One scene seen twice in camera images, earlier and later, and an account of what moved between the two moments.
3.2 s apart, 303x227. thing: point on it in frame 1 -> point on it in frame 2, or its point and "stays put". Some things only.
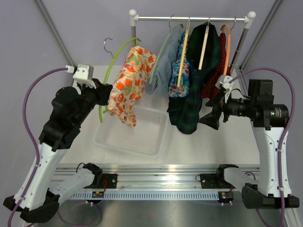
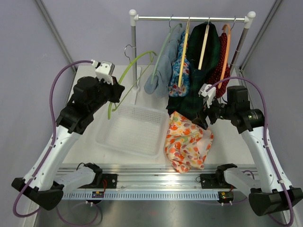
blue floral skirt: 173,90 stays put
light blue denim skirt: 159,81 stays put
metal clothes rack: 249,20 stays put
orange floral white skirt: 129,87 -> 186,144
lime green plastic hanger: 101,109 -> 150,53
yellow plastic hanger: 184,44 stays put
